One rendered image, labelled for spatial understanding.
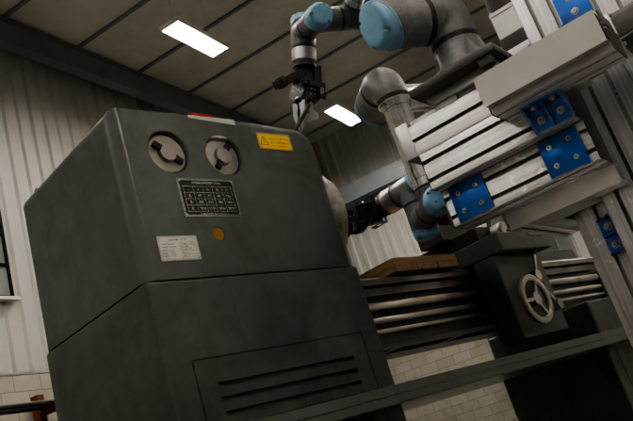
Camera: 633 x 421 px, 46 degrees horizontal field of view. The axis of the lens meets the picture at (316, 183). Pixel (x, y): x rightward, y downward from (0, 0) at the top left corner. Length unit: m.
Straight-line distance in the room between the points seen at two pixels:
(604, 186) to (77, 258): 1.15
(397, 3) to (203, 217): 0.65
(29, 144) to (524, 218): 10.35
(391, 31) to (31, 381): 8.74
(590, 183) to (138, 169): 0.97
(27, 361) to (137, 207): 8.70
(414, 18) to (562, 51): 0.39
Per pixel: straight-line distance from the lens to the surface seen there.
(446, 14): 1.81
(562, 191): 1.74
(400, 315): 2.07
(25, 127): 11.83
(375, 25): 1.75
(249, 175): 1.75
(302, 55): 2.25
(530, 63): 1.54
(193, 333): 1.50
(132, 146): 1.61
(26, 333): 10.27
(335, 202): 2.07
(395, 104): 2.08
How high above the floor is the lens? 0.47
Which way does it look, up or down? 19 degrees up
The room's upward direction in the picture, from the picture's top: 18 degrees counter-clockwise
